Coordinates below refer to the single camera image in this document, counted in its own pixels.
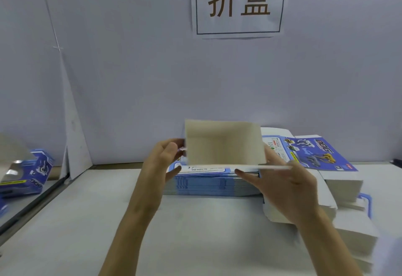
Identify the white paper wall sign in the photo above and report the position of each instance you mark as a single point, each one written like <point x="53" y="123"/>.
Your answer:
<point x="238" y="26"/>

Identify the person's right hand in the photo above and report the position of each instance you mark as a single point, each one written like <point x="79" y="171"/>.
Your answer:
<point x="286" y="191"/>

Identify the person's right forearm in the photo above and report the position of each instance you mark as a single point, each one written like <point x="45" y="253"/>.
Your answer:
<point x="326" y="251"/>

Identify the stack of boxes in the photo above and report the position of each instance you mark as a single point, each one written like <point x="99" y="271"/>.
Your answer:
<point x="342" y="185"/>
<point x="207" y="185"/>

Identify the person's left forearm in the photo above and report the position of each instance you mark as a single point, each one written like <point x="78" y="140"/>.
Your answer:
<point x="125" y="247"/>

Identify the person's left hand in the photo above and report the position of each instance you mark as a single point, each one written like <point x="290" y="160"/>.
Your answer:
<point x="154" y="181"/>

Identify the blue dog-print cardboard box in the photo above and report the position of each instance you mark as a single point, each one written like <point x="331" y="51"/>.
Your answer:
<point x="223" y="141"/>

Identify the pile of blue boxes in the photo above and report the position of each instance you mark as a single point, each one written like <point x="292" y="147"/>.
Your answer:
<point x="31" y="172"/>

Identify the black object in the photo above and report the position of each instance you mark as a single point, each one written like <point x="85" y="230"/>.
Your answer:
<point x="398" y="163"/>

